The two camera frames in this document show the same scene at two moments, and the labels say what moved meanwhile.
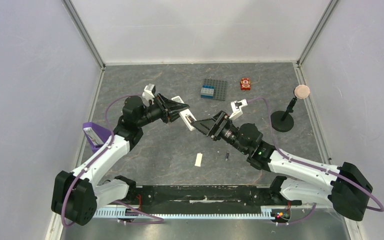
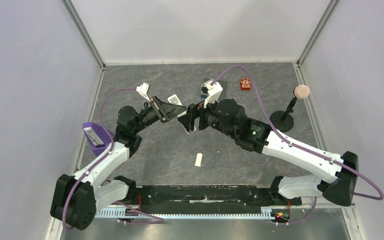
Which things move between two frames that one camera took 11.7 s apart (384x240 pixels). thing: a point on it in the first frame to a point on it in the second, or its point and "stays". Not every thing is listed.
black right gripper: (219, 125) to (195, 117)
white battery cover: (198, 159) stays
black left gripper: (169, 109) stays
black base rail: (205, 195) stays
